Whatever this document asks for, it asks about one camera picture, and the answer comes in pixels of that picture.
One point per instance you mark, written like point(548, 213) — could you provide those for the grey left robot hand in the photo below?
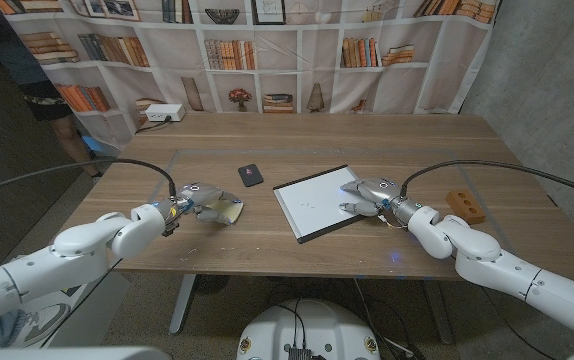
point(202, 192)

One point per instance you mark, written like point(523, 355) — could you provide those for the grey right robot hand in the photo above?
point(379, 192)

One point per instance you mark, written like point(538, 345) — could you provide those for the small white whiteboard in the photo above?
point(312, 205)

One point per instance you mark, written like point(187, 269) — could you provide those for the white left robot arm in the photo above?
point(77, 255)

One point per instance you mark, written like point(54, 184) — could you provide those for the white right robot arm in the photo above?
point(492, 270)

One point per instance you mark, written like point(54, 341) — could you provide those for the black card holder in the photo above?
point(250, 175)

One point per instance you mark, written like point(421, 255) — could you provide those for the orange brick with holes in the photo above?
point(464, 205)

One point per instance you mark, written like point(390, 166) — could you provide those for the white power strip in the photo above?
point(164, 112)

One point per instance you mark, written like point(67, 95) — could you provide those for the blue floor object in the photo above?
point(103, 146)

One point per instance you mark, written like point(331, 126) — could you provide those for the grey table leg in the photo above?
point(183, 305)
point(439, 315)

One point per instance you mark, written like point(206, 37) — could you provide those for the printed bookshelf backdrop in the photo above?
point(277, 85)

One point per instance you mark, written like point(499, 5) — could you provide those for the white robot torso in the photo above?
point(327, 325)

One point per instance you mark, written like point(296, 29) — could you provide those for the standing person in shorts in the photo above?
point(42, 95)

